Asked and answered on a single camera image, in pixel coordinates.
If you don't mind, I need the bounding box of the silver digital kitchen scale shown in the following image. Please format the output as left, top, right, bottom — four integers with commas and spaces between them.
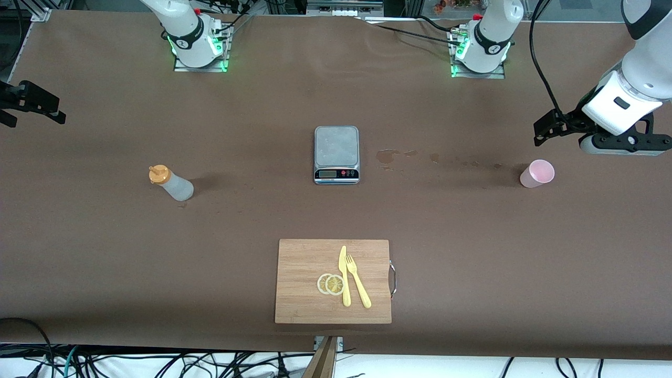
313, 125, 361, 185

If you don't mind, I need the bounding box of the black looped floor cable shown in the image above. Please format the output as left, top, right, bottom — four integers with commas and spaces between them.
0, 317, 56, 378

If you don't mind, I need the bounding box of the black cable to arm base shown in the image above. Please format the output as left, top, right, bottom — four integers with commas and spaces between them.
362, 18, 464, 44

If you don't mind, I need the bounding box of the wooden cutting board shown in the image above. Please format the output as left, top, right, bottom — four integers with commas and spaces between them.
275, 239, 397, 324

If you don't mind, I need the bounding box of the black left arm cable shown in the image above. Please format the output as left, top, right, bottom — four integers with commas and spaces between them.
529, 0, 570, 124

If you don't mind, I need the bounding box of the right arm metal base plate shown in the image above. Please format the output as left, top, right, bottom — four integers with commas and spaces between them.
173, 20, 230, 73

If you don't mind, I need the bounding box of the yellow plastic knife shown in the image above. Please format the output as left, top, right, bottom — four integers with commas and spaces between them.
339, 245, 352, 307

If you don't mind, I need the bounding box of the wooden beam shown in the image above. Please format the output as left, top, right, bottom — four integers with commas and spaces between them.
302, 336, 339, 378

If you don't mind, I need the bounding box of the aluminium frame profile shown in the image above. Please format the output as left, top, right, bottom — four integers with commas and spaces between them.
30, 0, 53, 23

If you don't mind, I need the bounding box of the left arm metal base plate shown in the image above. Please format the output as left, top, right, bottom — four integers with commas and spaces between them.
450, 29, 506, 80

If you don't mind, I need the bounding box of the pink plastic cup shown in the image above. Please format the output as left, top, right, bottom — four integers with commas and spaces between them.
520, 160, 555, 188

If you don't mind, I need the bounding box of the clear sauce bottle orange cap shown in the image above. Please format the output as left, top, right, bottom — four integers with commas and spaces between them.
149, 164, 195, 202

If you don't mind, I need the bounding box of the teal floor cable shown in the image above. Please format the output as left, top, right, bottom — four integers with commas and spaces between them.
62, 345, 79, 377

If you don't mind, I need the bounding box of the yellow plastic fork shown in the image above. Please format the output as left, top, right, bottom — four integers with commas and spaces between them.
345, 254, 372, 309

